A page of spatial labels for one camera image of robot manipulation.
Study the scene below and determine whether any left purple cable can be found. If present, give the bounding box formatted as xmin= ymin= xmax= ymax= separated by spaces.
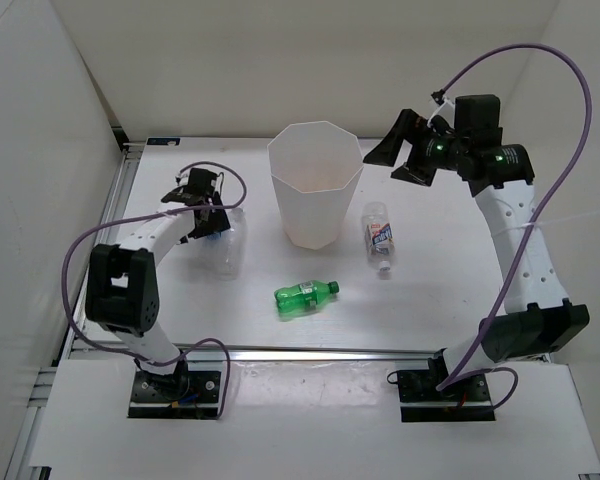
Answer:
xmin=61 ymin=160 xmax=248 ymax=419

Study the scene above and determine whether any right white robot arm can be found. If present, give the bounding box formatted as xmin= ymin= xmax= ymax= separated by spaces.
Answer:
xmin=364 ymin=94 xmax=590 ymax=400

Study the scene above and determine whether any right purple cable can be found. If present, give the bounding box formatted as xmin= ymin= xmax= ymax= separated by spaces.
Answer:
xmin=429 ymin=43 xmax=594 ymax=414

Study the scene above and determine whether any white faceted plastic bin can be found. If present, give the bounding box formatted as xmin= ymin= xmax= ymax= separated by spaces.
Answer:
xmin=267 ymin=121 xmax=363 ymax=250

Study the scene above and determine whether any green plastic bottle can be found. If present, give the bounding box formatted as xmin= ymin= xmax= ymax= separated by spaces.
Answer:
xmin=274 ymin=280 xmax=340 ymax=317

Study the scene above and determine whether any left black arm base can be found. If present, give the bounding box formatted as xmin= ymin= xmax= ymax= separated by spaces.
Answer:
xmin=127 ymin=360 xmax=225 ymax=420

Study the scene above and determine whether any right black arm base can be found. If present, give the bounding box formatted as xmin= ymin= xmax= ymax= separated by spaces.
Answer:
xmin=386 ymin=354 xmax=495 ymax=423

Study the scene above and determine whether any clear bottle blue white label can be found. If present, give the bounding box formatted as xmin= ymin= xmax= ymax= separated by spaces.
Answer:
xmin=361 ymin=202 xmax=395 ymax=276

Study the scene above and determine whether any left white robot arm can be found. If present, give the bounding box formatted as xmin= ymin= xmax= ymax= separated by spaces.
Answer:
xmin=85 ymin=168 xmax=230 ymax=400

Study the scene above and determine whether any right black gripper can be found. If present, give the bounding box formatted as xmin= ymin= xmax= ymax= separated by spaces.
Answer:
xmin=363 ymin=110 xmax=468 ymax=187

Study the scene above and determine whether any clear plastic water bottle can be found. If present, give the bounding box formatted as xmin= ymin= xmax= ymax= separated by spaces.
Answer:
xmin=216 ymin=208 xmax=247 ymax=279

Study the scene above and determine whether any purple cable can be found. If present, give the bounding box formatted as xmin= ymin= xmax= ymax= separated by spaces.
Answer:
xmin=61 ymin=160 xmax=248 ymax=419
xmin=429 ymin=43 xmax=594 ymax=414

